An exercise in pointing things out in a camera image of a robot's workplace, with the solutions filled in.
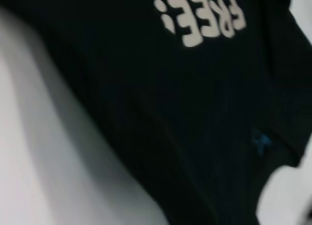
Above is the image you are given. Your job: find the black shirt with FREE print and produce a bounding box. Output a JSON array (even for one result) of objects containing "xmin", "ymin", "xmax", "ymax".
[{"xmin": 0, "ymin": 0, "xmax": 312, "ymax": 225}]

